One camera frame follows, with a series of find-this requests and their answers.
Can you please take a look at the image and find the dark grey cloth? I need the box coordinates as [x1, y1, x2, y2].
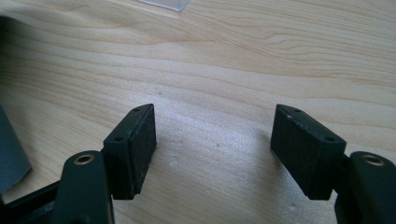
[0, 105, 33, 195]

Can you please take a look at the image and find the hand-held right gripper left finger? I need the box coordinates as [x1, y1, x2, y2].
[103, 103, 158, 201]

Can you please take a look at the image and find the clear plastic box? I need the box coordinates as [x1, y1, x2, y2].
[138, 0, 191, 13]

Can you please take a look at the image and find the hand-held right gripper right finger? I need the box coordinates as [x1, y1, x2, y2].
[270, 104, 347, 201]

